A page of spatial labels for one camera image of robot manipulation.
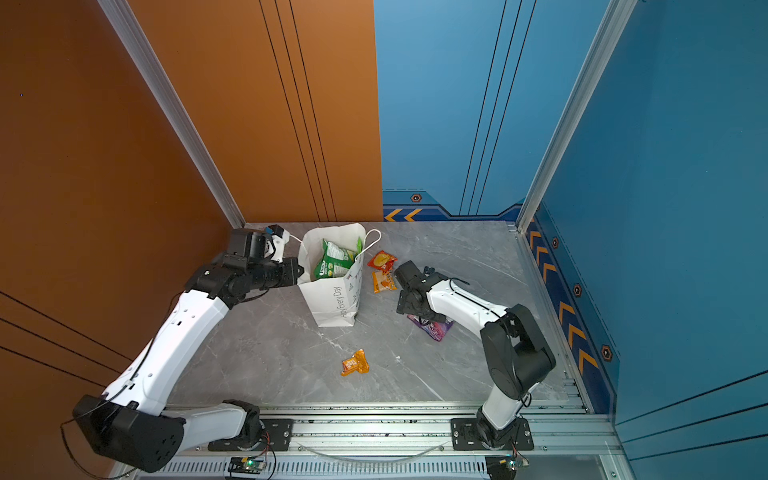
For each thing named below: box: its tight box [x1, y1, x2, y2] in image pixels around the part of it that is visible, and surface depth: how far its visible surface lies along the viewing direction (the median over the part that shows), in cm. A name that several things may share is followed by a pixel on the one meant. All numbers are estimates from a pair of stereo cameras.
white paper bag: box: [298, 223, 366, 327], surface depth 85 cm
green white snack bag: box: [314, 237, 362, 280], surface depth 87 cm
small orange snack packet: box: [371, 271, 398, 294], surface depth 102 cm
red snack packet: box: [367, 250, 398, 274], surface depth 107 cm
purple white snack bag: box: [407, 314, 455, 342], surface depth 91 cm
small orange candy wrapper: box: [340, 348, 370, 377], surface depth 85 cm
